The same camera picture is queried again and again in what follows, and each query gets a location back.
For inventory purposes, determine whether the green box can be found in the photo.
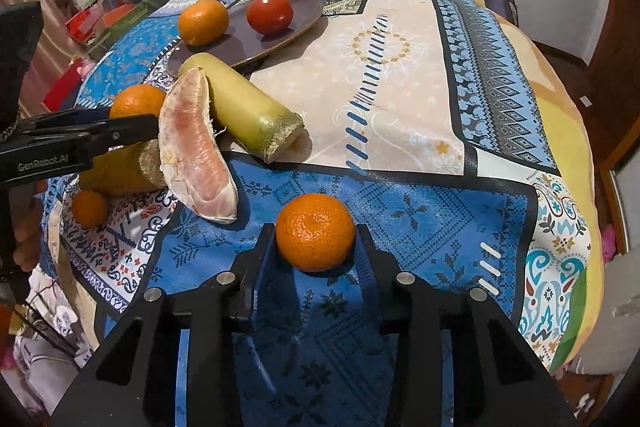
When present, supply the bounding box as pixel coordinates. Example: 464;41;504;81
87;3;157;58

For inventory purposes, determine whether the blue patchwork tablecloth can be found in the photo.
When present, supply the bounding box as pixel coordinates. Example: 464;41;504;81
37;0;594;427

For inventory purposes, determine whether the dark purple cushion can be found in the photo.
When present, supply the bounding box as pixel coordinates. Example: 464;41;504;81
482;0;519;26

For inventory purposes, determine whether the yellow-green sugarcane piece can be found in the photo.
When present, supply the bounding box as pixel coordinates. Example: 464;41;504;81
178;52;306;164
79;139;166;198

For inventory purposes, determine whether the red tomato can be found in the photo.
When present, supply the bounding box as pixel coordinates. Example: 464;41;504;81
245;0;295;34

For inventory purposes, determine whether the person's left hand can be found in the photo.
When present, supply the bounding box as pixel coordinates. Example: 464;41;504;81
14;199;44;264

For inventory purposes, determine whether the small mandarin orange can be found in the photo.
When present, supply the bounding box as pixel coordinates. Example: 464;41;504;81
71;190;109;229

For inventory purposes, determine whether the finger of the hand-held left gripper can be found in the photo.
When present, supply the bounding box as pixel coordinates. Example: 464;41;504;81
19;106;114;134
74;114;161;156

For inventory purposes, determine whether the pomelo segment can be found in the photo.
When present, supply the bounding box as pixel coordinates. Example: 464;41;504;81
158;68;240;224

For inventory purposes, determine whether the yellow blanket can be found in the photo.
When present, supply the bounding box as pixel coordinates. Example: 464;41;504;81
517;19;607;360

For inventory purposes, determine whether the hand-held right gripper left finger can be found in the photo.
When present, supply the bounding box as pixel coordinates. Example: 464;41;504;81
50;223;278;427

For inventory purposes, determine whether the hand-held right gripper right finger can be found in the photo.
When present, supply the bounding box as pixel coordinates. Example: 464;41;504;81
352;223;581;427

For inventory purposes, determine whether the wooden door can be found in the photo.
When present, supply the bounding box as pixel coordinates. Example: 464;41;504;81
530;0;640;258

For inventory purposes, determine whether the large mandarin orange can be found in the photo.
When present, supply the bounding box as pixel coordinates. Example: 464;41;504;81
177;0;230;47

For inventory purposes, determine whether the pink toy figure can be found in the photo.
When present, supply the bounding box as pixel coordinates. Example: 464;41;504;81
70;59;97;81

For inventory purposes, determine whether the white floral cloth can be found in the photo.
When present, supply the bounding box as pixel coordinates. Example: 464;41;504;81
0;257;98;413

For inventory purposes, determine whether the brown round plate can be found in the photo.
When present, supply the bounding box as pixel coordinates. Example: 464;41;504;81
166;0;325;78

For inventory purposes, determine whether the red and blue box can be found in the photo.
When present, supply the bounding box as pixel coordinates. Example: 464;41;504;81
42;68;84;111

